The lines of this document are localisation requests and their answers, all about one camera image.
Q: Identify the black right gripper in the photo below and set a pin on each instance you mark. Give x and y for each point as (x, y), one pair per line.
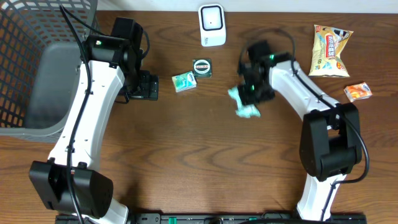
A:
(247, 98)

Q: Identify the cream snack bag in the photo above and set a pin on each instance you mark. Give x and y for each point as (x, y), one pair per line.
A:
(328, 44)

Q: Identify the teal white tissue packet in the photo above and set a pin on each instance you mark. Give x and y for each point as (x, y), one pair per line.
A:
(242, 111)

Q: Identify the grey plastic mesh basket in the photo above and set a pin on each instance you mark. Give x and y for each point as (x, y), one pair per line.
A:
(40, 65)

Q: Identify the white barcode scanner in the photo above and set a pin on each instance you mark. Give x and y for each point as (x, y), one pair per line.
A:
(212, 25)

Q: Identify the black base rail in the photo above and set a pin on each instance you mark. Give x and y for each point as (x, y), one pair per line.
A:
(277, 218)

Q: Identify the orange snack packet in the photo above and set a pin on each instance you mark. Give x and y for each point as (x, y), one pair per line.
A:
(358, 91)

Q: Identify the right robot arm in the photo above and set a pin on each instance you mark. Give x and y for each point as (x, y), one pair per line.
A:
(330, 142)

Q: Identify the green Zam-Buk ointment box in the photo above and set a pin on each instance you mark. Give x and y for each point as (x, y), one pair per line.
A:
(202, 68)

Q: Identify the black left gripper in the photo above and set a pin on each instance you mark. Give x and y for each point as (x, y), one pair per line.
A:
(149, 86)

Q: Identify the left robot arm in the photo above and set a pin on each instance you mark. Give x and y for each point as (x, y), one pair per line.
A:
(69, 181)

